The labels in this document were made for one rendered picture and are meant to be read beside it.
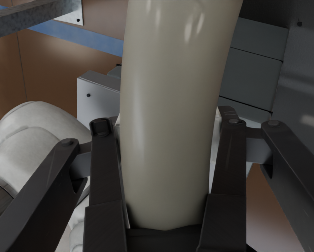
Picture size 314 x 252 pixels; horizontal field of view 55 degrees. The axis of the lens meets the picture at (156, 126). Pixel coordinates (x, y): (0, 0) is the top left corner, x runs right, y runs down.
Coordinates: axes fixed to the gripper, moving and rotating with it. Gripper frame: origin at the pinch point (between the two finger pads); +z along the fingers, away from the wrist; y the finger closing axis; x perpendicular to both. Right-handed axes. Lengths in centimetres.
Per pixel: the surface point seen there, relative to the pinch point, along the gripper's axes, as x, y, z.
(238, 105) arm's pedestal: -18, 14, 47
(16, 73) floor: -33, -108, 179
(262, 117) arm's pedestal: -20, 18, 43
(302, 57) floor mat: -25, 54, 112
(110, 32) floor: -10, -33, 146
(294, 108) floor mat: -49, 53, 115
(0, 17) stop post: 5, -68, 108
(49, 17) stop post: 2, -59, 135
